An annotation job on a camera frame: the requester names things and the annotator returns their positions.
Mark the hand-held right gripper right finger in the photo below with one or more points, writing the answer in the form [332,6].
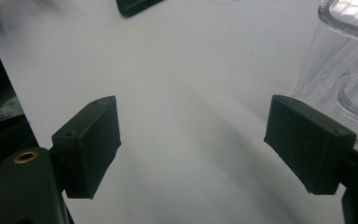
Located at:
[307,146]

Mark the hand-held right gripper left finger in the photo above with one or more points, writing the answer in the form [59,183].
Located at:
[87,146]

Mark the clear plastic container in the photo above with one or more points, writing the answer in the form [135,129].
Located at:
[338,56]

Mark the black phone case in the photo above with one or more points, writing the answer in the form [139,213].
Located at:
[133,6]

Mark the red strip with white edge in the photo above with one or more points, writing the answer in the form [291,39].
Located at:
[0,120]

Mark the white table board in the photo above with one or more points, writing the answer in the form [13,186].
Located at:
[183,93]

